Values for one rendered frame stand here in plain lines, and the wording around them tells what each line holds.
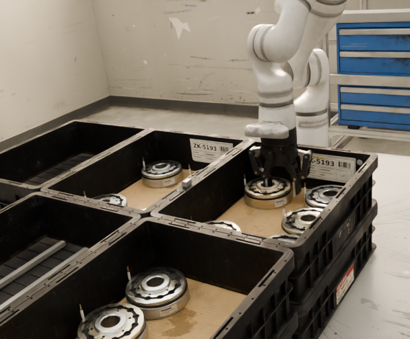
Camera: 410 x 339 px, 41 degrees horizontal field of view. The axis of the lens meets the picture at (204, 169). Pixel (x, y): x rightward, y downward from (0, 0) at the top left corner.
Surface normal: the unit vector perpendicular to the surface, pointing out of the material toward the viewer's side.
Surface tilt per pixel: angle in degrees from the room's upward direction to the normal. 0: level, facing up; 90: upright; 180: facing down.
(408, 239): 0
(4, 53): 90
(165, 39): 90
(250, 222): 0
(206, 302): 0
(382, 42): 90
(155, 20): 90
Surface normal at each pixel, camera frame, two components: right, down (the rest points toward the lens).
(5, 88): 0.83, 0.13
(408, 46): -0.55, 0.39
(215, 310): -0.11, -0.91
